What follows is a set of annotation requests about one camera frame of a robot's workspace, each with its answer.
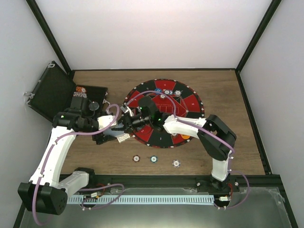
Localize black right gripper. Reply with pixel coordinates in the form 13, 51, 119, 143
112, 113, 152, 134

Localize blue patterned card deck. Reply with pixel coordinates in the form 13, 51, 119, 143
104, 128, 124, 137

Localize brown poker chip stack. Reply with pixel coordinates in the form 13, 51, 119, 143
133, 155, 140, 162

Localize teal poker chip stack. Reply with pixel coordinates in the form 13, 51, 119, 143
150, 156, 158, 163

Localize blue white poker chip stack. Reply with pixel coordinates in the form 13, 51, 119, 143
172, 160, 181, 168

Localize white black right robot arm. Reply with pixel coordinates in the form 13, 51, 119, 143
121, 96, 237, 191

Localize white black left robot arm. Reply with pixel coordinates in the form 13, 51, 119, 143
18, 97, 118, 218

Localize white playing card box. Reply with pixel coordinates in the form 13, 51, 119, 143
116, 133, 130, 143

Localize grey striped chips in case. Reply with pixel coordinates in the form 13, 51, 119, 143
73, 92, 87, 98

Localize round red black poker mat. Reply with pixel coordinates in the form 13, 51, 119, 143
124, 79, 205, 149

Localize orange chip stack in case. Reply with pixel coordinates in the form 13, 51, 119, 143
76, 86, 86, 93

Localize orange round button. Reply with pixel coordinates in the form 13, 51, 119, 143
181, 134, 190, 140

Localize black poker chip case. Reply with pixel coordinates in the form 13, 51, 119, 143
24, 61, 108, 122

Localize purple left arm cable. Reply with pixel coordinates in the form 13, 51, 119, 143
32, 104, 124, 226

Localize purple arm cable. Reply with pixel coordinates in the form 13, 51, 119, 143
32, 104, 124, 226
123, 90, 250, 210

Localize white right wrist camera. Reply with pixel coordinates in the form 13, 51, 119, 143
121, 104, 134, 116

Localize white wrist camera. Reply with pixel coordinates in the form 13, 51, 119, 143
121, 104, 134, 116
97, 115, 117, 130

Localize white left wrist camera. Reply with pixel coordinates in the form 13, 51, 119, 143
97, 115, 117, 130

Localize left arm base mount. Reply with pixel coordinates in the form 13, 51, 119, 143
77, 181, 111, 194

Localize light blue slotted cable duct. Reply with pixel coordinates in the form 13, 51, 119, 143
67, 195, 214, 205

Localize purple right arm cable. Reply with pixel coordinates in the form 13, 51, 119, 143
123, 90, 250, 210

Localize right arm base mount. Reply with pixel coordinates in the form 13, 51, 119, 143
196, 180, 240, 194

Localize black aluminium frame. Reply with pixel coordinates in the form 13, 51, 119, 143
27, 0, 298, 228

